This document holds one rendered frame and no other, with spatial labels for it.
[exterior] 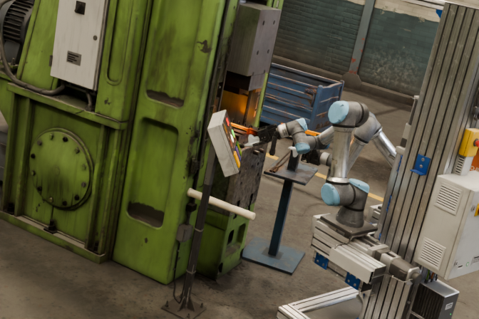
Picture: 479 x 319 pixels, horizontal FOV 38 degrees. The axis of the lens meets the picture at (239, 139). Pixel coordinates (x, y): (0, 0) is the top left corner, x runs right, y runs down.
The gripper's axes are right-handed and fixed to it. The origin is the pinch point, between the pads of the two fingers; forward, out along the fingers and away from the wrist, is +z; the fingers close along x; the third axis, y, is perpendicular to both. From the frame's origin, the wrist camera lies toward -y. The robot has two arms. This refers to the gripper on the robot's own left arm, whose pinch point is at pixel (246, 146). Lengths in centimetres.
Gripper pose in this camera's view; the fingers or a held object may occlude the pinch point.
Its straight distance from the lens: 386.8
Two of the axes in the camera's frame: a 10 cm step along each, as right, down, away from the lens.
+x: -0.5, 2.7, -9.6
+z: -9.4, 3.0, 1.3
